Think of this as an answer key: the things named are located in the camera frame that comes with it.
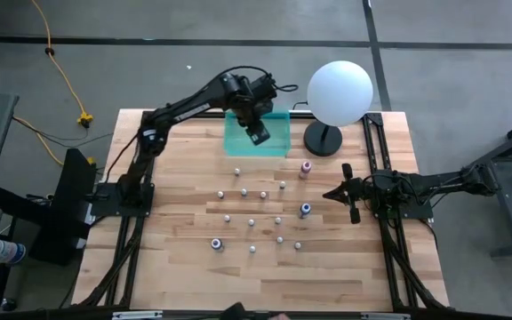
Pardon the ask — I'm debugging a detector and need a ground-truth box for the white globe table lamp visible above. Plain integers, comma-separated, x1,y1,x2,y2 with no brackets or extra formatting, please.
302,60,375,157

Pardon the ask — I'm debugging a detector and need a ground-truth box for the black metal stand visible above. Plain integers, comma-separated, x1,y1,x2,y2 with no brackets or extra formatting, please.
473,113,512,259

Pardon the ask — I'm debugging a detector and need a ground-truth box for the silver metal bracket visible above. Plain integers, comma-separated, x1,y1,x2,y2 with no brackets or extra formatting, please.
112,310,164,320
361,312,411,320

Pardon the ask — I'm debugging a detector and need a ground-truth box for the yellow extension cord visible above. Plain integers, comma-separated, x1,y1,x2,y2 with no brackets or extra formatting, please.
30,0,95,128
12,116,97,166

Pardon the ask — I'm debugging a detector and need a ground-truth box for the white and blue canister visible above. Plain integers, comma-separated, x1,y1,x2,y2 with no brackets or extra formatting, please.
0,238,28,267

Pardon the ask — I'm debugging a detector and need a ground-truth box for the black metal table frame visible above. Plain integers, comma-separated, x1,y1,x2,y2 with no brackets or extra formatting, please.
71,109,451,312

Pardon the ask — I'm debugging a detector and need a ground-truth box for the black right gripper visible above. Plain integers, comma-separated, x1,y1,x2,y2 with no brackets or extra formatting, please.
322,163,373,226

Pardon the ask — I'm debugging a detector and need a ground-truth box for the teal translucent plastic bin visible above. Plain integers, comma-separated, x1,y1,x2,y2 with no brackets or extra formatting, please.
223,109,292,158

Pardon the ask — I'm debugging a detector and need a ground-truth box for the black floor stand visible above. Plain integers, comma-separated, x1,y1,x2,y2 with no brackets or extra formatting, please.
0,148,100,267

